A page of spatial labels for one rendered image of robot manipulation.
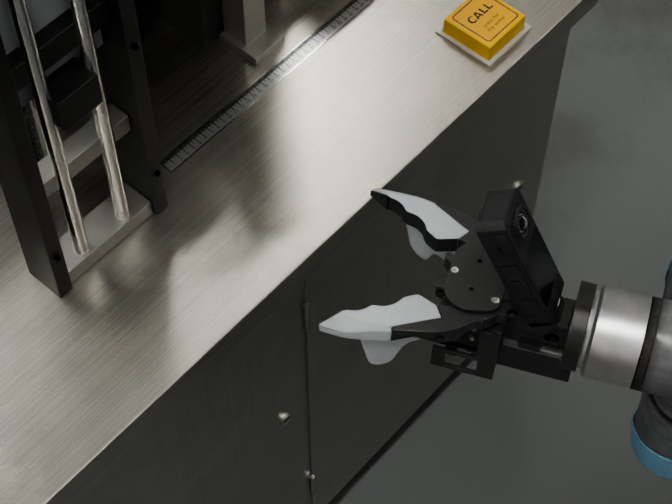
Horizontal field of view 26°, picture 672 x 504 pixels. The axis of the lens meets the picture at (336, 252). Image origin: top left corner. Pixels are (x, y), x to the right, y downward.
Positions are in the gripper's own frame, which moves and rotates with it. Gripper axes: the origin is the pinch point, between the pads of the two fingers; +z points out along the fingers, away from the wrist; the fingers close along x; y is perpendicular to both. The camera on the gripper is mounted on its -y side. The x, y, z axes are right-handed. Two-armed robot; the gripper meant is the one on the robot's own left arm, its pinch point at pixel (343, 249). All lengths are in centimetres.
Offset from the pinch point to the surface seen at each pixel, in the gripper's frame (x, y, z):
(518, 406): 73, 115, -14
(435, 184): 51, 43, 1
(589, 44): 156, 103, -10
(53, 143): 12.9, 10.5, 32.0
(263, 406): 23, 60, 15
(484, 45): 56, 24, -2
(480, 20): 59, 23, 0
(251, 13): 49, 21, 25
